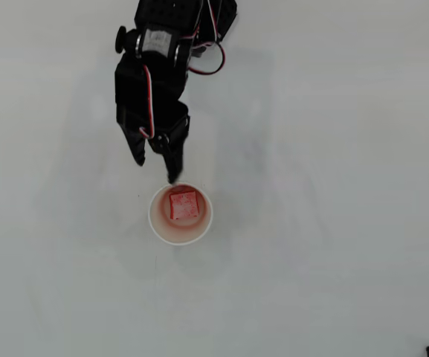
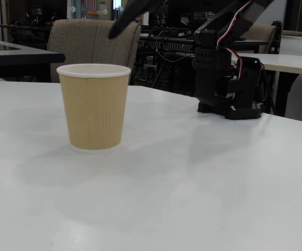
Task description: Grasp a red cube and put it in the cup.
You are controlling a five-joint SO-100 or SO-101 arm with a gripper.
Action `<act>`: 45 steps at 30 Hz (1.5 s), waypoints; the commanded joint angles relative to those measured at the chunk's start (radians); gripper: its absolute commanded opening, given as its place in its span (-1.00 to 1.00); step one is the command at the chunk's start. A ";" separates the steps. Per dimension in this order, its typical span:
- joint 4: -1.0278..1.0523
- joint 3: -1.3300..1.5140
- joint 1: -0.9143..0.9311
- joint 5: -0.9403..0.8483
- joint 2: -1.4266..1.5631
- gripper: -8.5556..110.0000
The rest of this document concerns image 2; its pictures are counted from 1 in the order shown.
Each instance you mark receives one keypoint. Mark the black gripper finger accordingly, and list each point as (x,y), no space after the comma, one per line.
(129,14)

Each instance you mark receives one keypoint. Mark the tan ribbed paper cup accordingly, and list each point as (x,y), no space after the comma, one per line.
(94,109)

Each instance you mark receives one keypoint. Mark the small american flag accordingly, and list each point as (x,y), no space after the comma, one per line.
(90,5)

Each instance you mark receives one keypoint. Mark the dark-edged side table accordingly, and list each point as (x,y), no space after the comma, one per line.
(17,56)

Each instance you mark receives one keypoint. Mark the beige background chair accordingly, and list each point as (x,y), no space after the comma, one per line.
(263,34)

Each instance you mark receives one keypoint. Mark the white background table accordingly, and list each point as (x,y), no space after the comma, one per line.
(292,64)

